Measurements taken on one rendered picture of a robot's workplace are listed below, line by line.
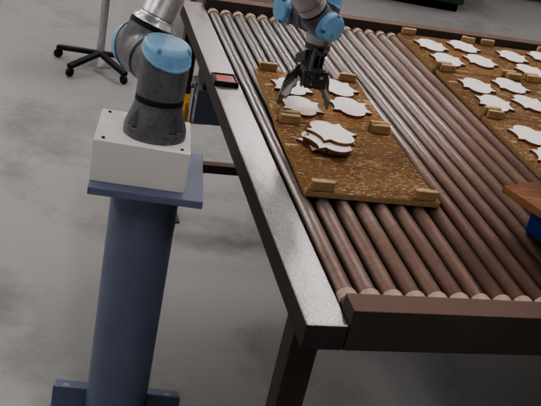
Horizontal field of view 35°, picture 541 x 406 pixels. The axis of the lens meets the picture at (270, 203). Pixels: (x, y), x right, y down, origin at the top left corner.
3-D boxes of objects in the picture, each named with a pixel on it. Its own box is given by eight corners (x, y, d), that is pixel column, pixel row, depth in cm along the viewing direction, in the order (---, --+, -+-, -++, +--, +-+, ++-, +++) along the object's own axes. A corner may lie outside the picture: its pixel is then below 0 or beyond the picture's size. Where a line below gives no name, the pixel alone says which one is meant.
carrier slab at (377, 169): (303, 196, 201) (305, 190, 200) (273, 125, 236) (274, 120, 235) (439, 208, 210) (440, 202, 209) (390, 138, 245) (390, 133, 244)
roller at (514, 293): (518, 329, 177) (525, 309, 175) (301, 31, 342) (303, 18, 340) (538, 329, 178) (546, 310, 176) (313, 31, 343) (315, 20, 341)
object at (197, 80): (187, 133, 280) (196, 82, 272) (182, 116, 292) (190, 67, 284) (220, 136, 283) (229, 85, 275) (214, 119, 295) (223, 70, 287)
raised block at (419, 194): (414, 200, 207) (417, 190, 206) (411, 196, 209) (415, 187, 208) (436, 202, 209) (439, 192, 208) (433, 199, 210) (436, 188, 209)
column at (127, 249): (34, 474, 229) (59, 194, 189) (55, 381, 263) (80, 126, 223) (174, 486, 235) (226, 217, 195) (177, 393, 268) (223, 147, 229)
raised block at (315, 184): (310, 191, 201) (312, 180, 199) (308, 187, 202) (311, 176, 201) (333, 192, 202) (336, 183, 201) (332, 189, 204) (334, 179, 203)
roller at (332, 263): (337, 322, 166) (344, 302, 164) (204, 18, 331) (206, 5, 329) (361, 323, 167) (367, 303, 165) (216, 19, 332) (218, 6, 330)
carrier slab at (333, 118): (274, 124, 237) (274, 118, 236) (253, 72, 272) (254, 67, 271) (390, 138, 245) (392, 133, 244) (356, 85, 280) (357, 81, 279)
